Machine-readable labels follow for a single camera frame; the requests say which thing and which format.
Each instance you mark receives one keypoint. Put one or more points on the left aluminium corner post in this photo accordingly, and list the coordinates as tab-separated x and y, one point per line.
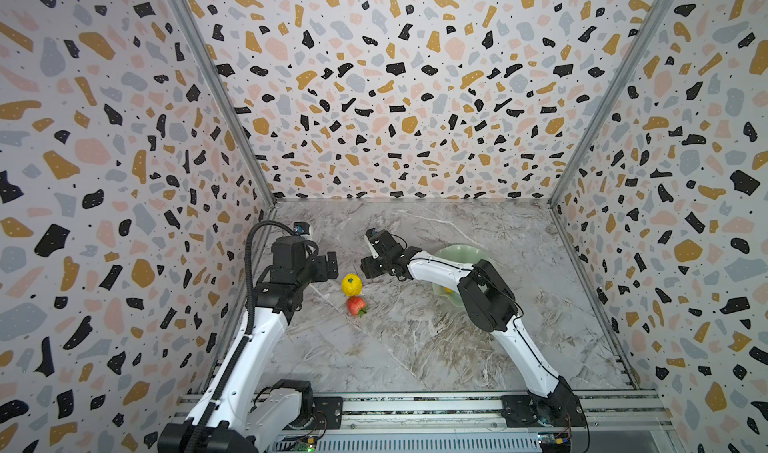
191	32

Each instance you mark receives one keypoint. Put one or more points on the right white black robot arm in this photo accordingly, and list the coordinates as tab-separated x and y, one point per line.
491	307

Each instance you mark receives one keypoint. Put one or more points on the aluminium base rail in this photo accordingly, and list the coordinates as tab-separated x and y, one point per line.
617	421

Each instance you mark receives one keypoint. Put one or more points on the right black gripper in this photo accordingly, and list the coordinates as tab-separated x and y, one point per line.
374	254

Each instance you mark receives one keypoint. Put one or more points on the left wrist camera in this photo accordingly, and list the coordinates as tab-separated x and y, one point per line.
303	231

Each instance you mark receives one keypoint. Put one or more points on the right aluminium corner post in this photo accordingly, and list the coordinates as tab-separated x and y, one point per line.
623	75

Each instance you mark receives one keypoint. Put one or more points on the yellow fake lemon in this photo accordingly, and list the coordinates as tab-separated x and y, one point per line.
352	285

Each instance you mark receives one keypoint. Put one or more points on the green scalloped fruit bowl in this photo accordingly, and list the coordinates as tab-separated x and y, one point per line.
460	253

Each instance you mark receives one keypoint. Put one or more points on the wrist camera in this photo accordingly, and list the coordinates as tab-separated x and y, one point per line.
372	237
303	231

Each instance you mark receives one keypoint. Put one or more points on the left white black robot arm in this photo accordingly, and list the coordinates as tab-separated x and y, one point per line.
252	345

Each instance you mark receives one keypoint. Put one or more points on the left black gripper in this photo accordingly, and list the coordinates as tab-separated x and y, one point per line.
320	271

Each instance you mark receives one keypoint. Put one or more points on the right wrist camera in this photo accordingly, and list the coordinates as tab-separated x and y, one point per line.
372	237

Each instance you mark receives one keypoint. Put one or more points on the aluminium corner post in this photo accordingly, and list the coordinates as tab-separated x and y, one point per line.
623	75
191	32

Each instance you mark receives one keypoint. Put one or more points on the red fake apple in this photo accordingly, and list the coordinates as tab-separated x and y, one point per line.
356	306

